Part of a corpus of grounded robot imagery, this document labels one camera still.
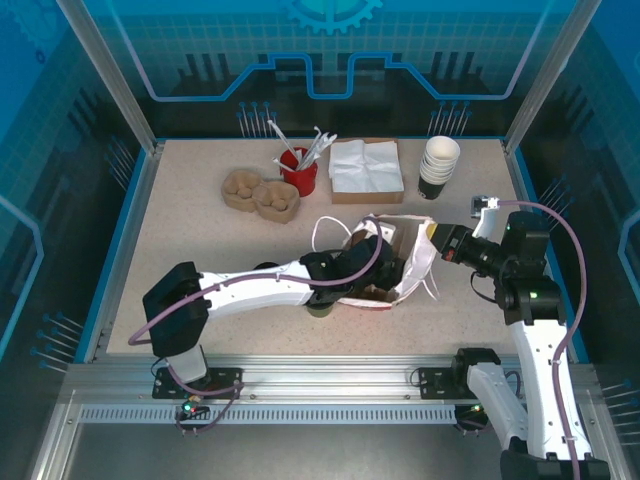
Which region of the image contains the black paper cup stack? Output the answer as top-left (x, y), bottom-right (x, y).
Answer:
top-left (417, 134), bottom-right (461, 202)

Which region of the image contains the stack of white napkins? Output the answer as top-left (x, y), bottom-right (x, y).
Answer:
top-left (329, 137), bottom-right (406, 205)

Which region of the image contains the slotted grey cable duct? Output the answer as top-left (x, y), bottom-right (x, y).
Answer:
top-left (78, 403), bottom-right (460, 427)

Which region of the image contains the grey metal base tray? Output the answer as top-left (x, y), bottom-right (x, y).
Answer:
top-left (64, 424), bottom-right (506, 480)

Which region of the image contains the aluminium frame post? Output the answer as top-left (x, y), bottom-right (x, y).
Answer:
top-left (55, 0), bottom-right (167, 155)
top-left (501, 0), bottom-right (605, 156)

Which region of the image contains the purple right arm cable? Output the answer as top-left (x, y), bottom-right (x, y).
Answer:
top-left (454, 198), bottom-right (586, 480)

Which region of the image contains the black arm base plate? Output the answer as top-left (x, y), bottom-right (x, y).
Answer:
top-left (417, 366), bottom-right (510, 401)
top-left (151, 365), bottom-right (245, 401)

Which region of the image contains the red and white paper bag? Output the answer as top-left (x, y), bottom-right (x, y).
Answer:
top-left (310, 213), bottom-right (441, 309)

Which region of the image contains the blue table edge strip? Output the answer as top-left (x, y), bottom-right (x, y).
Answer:
top-left (73, 147), bottom-right (159, 365)
top-left (504, 144), bottom-right (590, 365)

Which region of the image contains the red plastic cup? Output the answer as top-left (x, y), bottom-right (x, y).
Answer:
top-left (278, 146), bottom-right (319, 198)

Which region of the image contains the white paper napkin stack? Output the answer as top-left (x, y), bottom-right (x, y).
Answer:
top-left (328, 139), bottom-right (405, 194)

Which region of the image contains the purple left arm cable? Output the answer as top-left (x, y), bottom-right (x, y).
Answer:
top-left (127, 232), bottom-right (386, 437)

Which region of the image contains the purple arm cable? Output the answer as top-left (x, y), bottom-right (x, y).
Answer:
top-left (454, 198), bottom-right (586, 480)
top-left (127, 232), bottom-right (386, 437)

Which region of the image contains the aluminium mounting rail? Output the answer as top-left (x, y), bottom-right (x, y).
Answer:
top-left (64, 352), bottom-right (601, 401)

